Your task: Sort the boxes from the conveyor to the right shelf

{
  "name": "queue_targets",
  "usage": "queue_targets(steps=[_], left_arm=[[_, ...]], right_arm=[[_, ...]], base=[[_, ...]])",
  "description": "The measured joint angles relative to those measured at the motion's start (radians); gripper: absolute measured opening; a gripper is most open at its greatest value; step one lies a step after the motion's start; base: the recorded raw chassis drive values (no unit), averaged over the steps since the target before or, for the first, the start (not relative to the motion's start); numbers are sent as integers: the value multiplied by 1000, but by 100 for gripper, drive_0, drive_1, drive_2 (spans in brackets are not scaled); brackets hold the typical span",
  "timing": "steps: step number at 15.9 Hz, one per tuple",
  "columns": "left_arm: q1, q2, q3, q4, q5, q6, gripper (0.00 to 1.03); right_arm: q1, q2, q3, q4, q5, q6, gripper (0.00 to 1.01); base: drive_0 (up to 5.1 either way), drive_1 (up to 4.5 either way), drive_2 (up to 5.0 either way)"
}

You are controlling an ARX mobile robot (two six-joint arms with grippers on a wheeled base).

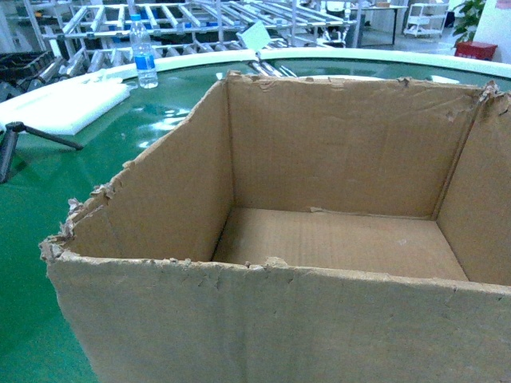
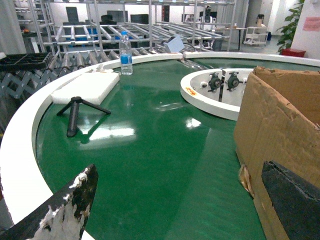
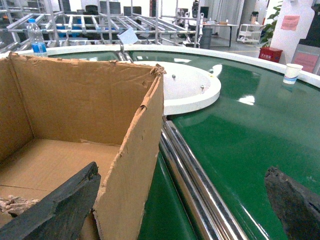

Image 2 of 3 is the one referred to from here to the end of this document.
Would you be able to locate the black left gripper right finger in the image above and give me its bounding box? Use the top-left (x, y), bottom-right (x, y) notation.
top-left (261, 161), bottom-right (320, 240)

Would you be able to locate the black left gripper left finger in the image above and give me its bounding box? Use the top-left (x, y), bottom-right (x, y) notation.
top-left (0, 164), bottom-right (99, 240)

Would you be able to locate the brown cardboard box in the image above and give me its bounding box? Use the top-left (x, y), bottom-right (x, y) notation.
top-left (234, 67), bottom-right (320, 240)

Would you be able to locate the green curved conveyor belt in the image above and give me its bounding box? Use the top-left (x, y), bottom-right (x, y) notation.
top-left (0, 52), bottom-right (320, 240)

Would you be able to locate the black mini tripod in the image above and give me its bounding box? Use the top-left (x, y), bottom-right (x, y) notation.
top-left (56, 96), bottom-right (111, 138)

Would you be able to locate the white foam block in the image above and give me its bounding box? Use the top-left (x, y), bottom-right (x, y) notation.
top-left (51, 72), bottom-right (120, 105)

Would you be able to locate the black plastic tray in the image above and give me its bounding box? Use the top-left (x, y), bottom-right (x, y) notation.
top-left (0, 52), bottom-right (53, 72)

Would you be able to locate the green potted plant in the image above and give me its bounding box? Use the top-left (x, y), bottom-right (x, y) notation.
top-left (277, 0), bottom-right (305, 55)

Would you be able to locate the white rolling cart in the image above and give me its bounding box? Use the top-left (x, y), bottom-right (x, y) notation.
top-left (243, 26), bottom-right (268, 46)

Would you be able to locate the metal roller rack shelving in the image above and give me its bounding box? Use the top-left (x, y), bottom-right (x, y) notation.
top-left (13, 0), bottom-right (231, 72)

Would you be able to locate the clear plastic water bottle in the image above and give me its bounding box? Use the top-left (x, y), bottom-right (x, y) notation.
top-left (119, 31), bottom-right (133, 76)

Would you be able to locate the white humanoid robot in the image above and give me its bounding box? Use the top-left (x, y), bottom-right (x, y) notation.
top-left (197, 5), bottom-right (216, 33)

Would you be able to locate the white inner conveyor ring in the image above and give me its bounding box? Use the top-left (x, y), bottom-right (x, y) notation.
top-left (179, 67), bottom-right (256, 122)

